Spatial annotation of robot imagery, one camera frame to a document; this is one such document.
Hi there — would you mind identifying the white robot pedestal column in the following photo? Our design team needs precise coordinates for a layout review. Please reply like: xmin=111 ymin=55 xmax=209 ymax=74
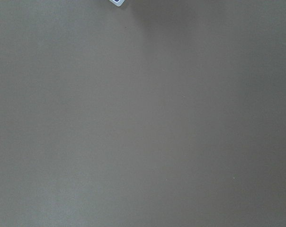
xmin=109 ymin=0 xmax=125 ymax=7

